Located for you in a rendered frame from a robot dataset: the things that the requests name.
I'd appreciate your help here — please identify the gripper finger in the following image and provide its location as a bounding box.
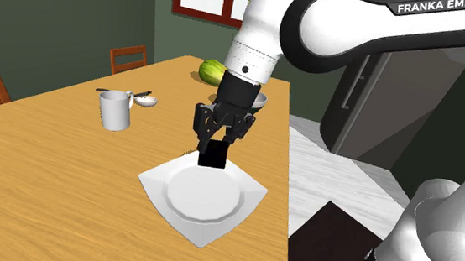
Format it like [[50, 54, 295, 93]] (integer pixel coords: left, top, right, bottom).
[[222, 112, 257, 147], [190, 101, 233, 170]]

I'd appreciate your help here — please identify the green melon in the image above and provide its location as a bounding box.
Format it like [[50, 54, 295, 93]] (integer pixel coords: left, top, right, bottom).
[[196, 57, 228, 88]]

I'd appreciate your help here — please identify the white square plate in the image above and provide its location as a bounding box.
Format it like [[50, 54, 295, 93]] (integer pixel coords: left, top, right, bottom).
[[133, 145, 272, 253]]

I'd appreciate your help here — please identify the white spoon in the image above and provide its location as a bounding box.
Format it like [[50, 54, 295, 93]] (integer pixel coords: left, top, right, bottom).
[[133, 89, 159, 110]]

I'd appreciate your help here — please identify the white mug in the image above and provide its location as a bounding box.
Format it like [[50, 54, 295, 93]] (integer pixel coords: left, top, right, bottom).
[[96, 88, 135, 133]]

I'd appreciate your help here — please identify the dark robot stand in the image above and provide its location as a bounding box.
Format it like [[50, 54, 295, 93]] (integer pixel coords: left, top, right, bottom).
[[285, 197, 447, 261]]

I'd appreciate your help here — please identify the grey refrigerator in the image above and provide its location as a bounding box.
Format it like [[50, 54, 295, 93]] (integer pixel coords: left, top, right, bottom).
[[316, 41, 465, 169]]

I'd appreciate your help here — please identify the wooden table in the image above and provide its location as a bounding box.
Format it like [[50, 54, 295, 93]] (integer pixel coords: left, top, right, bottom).
[[0, 41, 305, 261]]

